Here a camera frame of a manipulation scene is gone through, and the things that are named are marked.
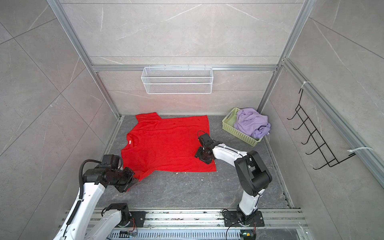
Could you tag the black wire hook rack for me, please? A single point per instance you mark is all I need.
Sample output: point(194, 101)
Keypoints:
point(315, 136)

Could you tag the red t-shirt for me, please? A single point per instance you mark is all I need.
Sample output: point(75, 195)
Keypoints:
point(168, 145)

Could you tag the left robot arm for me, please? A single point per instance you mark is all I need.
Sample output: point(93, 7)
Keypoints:
point(94, 177)

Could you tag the white wire mesh basket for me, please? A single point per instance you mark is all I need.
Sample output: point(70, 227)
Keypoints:
point(177, 80)

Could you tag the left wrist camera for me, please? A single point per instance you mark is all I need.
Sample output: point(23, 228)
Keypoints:
point(113, 162)

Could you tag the green plastic basket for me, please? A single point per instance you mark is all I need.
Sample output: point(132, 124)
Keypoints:
point(228, 126)

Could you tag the purple t-shirt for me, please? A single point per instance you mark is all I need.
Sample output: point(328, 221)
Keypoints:
point(252, 123)

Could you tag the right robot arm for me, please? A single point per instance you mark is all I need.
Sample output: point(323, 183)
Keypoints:
point(253, 175)

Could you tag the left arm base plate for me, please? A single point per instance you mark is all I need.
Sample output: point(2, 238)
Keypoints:
point(137, 218)

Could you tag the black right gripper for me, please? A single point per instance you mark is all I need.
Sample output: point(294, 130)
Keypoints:
point(198, 154)

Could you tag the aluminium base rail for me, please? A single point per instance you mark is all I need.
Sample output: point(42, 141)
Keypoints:
point(208, 224)

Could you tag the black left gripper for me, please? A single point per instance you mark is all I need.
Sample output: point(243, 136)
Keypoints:
point(131, 174)

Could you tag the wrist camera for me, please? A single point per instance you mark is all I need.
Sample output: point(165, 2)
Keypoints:
point(205, 140)
point(113, 162)

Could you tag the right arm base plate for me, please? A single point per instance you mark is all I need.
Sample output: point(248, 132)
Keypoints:
point(238, 219)

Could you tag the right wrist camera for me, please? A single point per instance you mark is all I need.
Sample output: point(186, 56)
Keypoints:
point(205, 140)

